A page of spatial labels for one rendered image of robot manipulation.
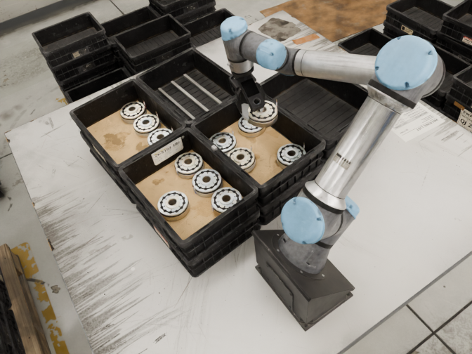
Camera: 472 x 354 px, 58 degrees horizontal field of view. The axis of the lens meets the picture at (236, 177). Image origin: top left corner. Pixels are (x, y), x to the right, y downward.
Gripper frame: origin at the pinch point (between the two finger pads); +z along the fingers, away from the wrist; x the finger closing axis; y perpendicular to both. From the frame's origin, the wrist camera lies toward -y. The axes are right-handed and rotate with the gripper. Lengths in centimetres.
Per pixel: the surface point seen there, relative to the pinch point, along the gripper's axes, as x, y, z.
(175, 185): 34.1, -1.3, 13.5
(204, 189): 25.9, -9.9, 11.3
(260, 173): 5.5, -10.8, 16.4
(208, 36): -28, 147, 69
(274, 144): -5.3, -1.0, 17.8
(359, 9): -168, 170, 122
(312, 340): 18, -65, 27
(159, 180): 38.5, 3.7, 13.1
